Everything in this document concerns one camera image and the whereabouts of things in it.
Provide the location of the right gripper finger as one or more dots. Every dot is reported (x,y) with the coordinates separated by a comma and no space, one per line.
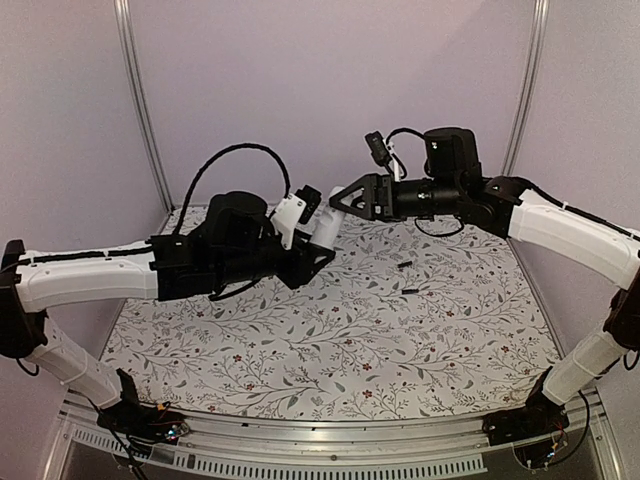
(358,207)
(363,187)

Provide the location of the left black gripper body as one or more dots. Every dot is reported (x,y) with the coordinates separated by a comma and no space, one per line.
(291,276)

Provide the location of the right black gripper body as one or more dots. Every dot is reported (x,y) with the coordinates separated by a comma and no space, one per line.
(382,196)

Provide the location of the white remote control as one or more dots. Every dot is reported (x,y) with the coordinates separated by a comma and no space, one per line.
(327,227)

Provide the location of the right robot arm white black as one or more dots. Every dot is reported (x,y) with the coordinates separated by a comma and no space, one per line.
(515,208)

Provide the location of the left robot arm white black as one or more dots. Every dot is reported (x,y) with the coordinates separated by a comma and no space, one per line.
(239,242)

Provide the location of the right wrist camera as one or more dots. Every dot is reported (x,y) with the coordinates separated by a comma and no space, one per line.
(384,155)

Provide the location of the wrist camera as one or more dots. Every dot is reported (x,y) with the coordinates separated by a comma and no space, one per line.
(294,209)
(384,155)

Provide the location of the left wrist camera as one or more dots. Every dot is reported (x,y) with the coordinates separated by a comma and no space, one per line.
(294,209)

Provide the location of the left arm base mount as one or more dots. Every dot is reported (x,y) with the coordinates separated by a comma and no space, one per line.
(149,424)

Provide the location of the front aluminium rail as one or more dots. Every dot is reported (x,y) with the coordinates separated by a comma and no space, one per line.
(234,447)

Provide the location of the right aluminium frame post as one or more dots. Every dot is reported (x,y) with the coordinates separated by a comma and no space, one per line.
(526,95)

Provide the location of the aluminium frame post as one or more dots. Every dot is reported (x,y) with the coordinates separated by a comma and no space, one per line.
(134,75)
(526,95)

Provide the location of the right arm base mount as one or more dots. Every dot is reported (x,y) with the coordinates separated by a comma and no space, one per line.
(539,416)

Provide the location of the left aluminium frame post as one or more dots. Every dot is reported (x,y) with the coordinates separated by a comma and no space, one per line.
(134,75)

